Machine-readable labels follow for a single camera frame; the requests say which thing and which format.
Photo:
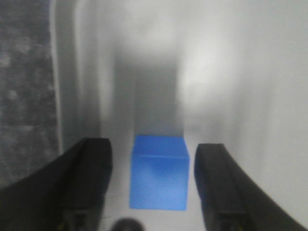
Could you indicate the blue foam cube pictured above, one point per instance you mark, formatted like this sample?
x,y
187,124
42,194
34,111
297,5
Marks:
x,y
159,173

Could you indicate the grey rectangular tray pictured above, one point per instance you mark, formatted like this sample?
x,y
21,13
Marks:
x,y
213,71

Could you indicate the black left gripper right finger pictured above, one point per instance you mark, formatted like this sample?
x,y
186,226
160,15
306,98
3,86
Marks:
x,y
230,200

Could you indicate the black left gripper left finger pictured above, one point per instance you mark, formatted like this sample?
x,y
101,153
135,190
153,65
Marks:
x,y
65,195

